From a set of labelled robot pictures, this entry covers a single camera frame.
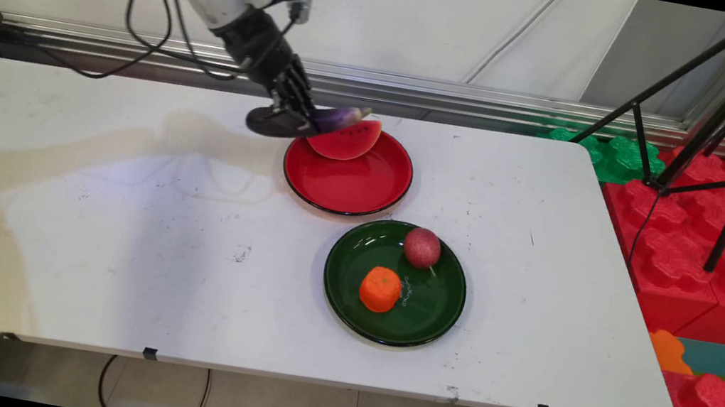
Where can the orange tangerine toy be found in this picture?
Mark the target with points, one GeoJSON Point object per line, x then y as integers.
{"type": "Point", "coordinates": [380, 289]}

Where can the large red foam block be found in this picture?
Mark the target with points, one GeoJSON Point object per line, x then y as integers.
{"type": "Point", "coordinates": [688, 238]}

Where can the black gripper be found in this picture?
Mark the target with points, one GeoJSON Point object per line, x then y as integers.
{"type": "Point", "coordinates": [260, 45]}

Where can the watermelon slice toy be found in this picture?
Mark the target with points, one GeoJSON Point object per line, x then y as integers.
{"type": "Point", "coordinates": [346, 142]}

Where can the dark green round plate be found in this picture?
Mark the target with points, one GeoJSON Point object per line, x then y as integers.
{"type": "Point", "coordinates": [426, 306]}

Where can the red round plate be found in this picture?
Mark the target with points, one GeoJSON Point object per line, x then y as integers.
{"type": "Point", "coordinates": [351, 184]}

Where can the red apple toy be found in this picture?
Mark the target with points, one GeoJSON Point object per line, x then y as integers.
{"type": "Point", "coordinates": [422, 247]}

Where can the orange foam block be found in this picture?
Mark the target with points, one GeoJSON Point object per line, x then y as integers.
{"type": "Point", "coordinates": [669, 352]}

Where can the metal wall rail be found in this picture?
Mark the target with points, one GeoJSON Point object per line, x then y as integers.
{"type": "Point", "coordinates": [422, 90]}

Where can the purple eggplant toy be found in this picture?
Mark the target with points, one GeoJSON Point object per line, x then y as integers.
{"type": "Point", "coordinates": [339, 117]}

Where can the green foam block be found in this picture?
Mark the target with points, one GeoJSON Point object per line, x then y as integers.
{"type": "Point", "coordinates": [617, 155]}

